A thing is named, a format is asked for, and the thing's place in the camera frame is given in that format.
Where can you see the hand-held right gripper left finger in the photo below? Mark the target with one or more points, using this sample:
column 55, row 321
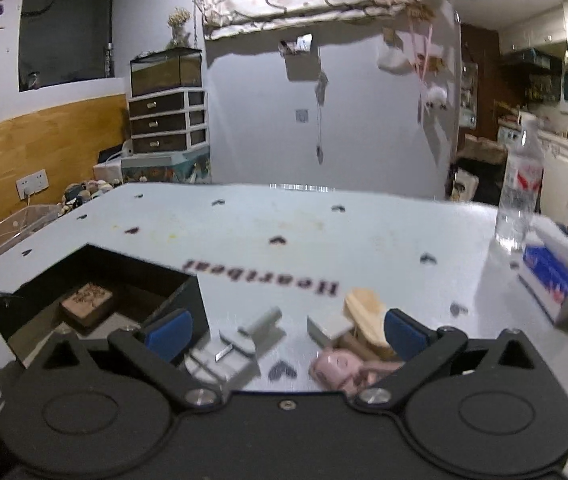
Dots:
column 169, row 335

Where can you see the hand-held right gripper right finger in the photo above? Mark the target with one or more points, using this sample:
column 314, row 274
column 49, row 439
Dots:
column 404, row 334

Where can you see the wooden block with cap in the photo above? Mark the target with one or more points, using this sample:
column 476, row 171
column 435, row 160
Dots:
column 364, row 310

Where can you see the white plastic tool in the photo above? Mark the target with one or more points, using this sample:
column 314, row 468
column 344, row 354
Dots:
column 236, row 342

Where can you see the pink handheld fan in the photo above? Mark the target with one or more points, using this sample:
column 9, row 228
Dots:
column 336, row 367

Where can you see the small white block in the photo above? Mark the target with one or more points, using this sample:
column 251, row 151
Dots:
column 326, row 329

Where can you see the black storage box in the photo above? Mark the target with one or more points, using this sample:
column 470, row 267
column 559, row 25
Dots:
column 114, row 266

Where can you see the carved wooden block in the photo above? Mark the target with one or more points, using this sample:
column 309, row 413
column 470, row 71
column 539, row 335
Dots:
column 86, row 302

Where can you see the heart print table cover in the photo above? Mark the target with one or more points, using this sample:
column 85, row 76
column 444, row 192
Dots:
column 314, row 225

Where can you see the pile of plush toys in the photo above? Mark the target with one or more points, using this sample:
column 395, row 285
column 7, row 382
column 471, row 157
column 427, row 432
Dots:
column 84, row 192

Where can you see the blue white tissue box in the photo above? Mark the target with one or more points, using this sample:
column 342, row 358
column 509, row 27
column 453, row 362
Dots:
column 554, row 270

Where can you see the clear water bottle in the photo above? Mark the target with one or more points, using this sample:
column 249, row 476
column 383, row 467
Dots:
column 516, row 195

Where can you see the white appliance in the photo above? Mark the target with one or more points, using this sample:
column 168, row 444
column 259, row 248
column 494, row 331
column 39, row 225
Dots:
column 109, row 166

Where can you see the chair with brown cloth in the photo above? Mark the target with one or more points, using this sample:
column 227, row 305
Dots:
column 481, row 165

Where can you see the white drawer unit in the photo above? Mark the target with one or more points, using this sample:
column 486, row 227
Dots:
column 159, row 120

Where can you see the white plush toy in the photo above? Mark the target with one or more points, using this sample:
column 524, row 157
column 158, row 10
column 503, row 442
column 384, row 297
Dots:
column 436, row 96

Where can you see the glass fish tank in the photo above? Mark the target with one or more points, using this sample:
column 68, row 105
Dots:
column 164, row 72

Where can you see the hanging white bag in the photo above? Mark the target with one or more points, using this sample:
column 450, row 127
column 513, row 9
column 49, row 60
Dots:
column 394, row 60

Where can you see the pink ribbons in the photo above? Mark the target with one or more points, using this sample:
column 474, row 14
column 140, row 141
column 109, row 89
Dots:
column 421, row 60

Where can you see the kitchen shelf with bottles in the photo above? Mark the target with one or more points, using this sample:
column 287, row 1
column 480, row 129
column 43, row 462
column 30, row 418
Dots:
column 531, row 77

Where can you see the dark window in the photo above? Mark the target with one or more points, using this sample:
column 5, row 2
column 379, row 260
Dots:
column 64, row 25

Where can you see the dried flower bunch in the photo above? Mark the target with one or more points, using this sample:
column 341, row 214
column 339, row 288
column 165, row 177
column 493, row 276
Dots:
column 179, row 20

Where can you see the white kitchen cabinets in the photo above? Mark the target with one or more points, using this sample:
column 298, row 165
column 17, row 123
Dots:
column 539, row 30

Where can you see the white wall socket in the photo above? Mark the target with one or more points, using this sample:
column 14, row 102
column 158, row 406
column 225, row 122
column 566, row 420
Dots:
column 31, row 183

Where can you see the wall switch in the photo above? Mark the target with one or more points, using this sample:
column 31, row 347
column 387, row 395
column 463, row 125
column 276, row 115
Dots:
column 302, row 116

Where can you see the wall mounted holder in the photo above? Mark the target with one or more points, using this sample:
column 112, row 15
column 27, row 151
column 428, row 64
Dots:
column 304, row 62

